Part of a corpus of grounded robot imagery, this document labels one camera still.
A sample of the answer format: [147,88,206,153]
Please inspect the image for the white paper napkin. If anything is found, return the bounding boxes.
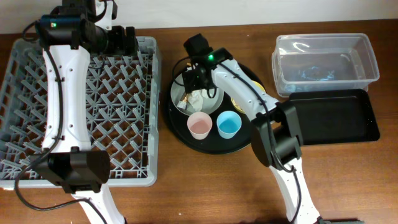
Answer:
[188,89,209,111]

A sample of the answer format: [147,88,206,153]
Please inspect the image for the brown foil wrapper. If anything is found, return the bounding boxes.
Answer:
[177,95,188,110]

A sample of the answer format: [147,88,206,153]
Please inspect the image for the pink cup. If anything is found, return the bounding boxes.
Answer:
[187,112,213,140]

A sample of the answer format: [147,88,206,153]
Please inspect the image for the blue cup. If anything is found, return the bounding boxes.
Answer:
[216,111,242,139]

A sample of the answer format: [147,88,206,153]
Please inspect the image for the yellow bowl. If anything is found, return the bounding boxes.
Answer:
[231,80,266,114]

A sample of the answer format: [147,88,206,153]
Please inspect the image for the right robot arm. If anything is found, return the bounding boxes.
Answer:
[182,34,324,224]

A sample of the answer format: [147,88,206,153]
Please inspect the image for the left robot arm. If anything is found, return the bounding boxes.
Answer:
[27,10,137,223]

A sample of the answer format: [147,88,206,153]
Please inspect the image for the grey plastic dishwasher rack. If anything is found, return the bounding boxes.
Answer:
[1,37,161,190]

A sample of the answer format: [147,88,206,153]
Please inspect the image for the grey round plate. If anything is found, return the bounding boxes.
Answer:
[170,83,224,116]

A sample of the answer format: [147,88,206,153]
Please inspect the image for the round black tray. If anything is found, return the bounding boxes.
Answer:
[164,58,271,156]

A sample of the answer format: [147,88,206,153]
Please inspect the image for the clear plastic bin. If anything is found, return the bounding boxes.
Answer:
[272,33,380,98]

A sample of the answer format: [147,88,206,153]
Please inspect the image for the black rectangular tray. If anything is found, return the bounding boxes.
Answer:
[289,89,381,145]

